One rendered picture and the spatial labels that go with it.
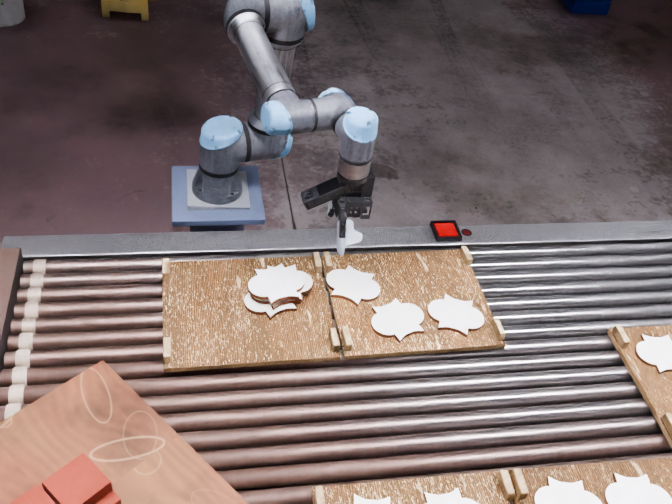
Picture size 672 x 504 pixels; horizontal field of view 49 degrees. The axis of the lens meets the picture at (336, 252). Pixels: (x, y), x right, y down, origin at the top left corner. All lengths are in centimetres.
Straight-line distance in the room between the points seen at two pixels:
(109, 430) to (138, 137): 272
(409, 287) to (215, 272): 51
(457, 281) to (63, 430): 106
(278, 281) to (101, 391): 53
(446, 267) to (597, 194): 227
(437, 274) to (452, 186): 196
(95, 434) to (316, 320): 61
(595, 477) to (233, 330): 87
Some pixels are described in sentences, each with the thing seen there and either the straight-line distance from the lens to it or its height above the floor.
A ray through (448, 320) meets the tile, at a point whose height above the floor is 95.
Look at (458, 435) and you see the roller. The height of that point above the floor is 92.
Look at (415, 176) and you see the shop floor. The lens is 396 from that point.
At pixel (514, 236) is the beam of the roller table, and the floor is 92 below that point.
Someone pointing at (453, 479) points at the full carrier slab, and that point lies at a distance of 163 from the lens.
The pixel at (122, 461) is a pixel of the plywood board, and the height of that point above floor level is 104.
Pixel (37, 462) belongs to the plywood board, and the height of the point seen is 104.
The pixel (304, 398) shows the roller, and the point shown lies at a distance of 172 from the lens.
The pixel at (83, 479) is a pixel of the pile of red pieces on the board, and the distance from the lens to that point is 115.
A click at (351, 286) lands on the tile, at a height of 95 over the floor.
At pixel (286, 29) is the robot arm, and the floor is 143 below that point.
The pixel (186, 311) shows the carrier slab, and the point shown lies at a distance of 185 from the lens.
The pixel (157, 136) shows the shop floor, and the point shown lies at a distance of 409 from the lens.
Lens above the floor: 229
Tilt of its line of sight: 42 degrees down
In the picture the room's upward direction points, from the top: 9 degrees clockwise
